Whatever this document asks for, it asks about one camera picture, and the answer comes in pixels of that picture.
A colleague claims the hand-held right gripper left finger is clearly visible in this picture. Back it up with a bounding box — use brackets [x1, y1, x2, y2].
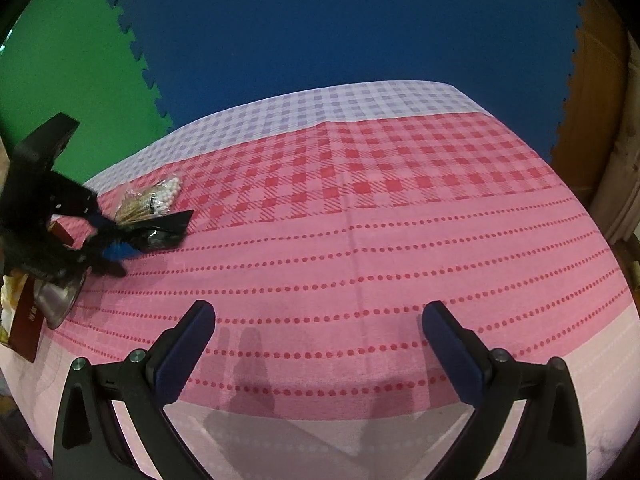
[52, 300, 217, 480]

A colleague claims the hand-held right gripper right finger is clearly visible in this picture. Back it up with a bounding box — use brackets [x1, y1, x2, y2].
[421, 301, 588, 480]

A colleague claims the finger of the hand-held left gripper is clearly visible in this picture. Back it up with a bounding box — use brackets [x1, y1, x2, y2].
[81, 239, 139, 279]
[86, 211, 151, 242]

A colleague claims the bag of cotton swabs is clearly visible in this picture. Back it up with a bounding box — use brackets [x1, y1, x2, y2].
[114, 175, 196, 252]

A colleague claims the cream baby sock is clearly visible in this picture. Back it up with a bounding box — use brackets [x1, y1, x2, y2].
[0, 270, 26, 346]

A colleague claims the gold rectangular tin box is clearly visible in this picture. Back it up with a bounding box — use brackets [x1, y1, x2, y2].
[0, 215, 76, 364]

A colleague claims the metal bowl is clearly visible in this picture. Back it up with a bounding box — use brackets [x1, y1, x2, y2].
[32, 272, 86, 331]

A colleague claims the pink checked tablecloth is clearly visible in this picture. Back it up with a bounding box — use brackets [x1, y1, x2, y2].
[0, 79, 631, 480]

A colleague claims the green foam mat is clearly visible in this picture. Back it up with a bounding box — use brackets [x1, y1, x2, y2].
[0, 0, 176, 186]

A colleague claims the wooden furniture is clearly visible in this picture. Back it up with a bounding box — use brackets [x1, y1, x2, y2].
[587, 30, 640, 248]

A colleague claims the orange foam mat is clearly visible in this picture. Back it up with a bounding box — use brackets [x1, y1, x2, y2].
[550, 0, 632, 196]

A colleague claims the blue foam mat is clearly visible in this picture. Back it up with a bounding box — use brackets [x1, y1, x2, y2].
[95, 0, 586, 161]

